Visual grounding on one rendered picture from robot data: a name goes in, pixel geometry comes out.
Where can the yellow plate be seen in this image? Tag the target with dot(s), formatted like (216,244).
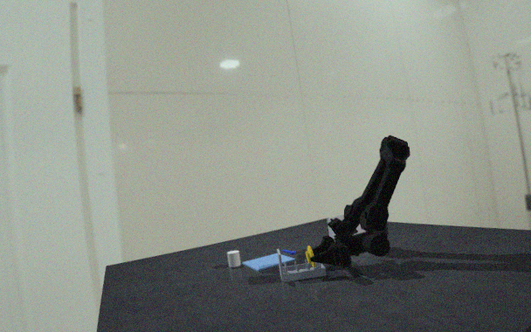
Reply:
(309,254)

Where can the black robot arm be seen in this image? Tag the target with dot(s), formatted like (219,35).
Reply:
(370,210)

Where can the white short cylinder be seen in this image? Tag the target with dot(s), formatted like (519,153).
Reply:
(233,257)

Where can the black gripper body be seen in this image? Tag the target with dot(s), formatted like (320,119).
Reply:
(345,249)

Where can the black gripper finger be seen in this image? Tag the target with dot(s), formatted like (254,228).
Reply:
(327,257)
(321,248)

